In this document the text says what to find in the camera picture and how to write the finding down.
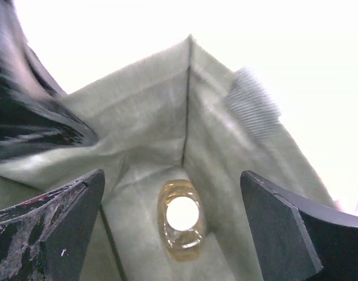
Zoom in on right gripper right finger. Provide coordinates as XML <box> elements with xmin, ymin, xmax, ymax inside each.
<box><xmin>240</xmin><ymin>171</ymin><xmax>358</xmax><ymax>280</ymax></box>

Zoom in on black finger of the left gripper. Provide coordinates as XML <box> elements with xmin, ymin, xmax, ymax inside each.
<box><xmin>0</xmin><ymin>1</ymin><xmax>97</xmax><ymax>163</ymax></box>

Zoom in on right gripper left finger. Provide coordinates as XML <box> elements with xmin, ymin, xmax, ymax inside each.
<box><xmin>0</xmin><ymin>169</ymin><xmax>105</xmax><ymax>280</ymax></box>

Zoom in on amber bottle white cap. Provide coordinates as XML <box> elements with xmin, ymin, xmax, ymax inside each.
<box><xmin>156</xmin><ymin>179</ymin><xmax>207</xmax><ymax>262</ymax></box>

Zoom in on green canvas bag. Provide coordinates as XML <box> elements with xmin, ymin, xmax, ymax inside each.
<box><xmin>0</xmin><ymin>39</ymin><xmax>334</xmax><ymax>280</ymax></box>

